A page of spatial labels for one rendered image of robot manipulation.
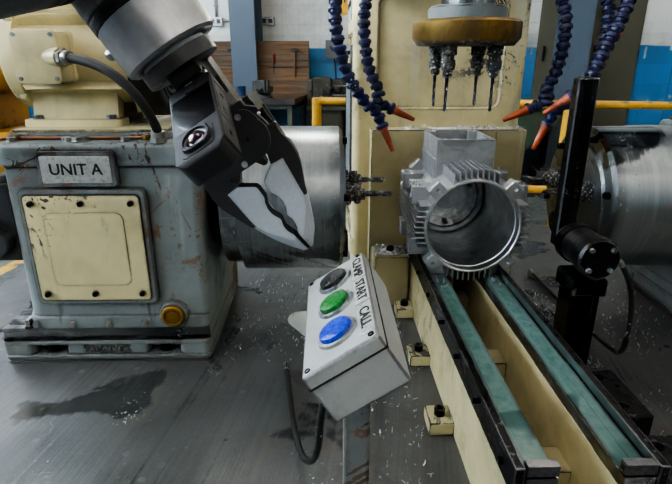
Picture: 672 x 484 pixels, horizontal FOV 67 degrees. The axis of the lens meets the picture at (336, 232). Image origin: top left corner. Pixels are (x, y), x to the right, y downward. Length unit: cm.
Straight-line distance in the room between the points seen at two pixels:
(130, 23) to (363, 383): 34
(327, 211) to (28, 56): 48
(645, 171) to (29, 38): 93
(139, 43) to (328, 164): 41
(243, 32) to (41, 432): 537
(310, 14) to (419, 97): 499
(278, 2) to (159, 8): 571
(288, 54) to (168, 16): 544
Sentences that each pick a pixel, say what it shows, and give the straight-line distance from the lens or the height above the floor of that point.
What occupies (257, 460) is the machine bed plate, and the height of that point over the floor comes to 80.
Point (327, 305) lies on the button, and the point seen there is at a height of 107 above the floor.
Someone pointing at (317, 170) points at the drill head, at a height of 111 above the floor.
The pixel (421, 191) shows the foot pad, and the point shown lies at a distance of 86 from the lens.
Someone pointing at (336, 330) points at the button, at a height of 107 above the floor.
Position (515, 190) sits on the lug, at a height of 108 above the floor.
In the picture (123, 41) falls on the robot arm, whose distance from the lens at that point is 47.
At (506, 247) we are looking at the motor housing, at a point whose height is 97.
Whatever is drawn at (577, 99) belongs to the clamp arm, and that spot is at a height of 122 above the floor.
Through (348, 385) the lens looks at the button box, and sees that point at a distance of 41.
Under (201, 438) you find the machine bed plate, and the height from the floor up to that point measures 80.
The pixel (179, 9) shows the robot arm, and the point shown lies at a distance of 47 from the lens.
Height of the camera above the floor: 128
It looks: 19 degrees down
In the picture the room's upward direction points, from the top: straight up
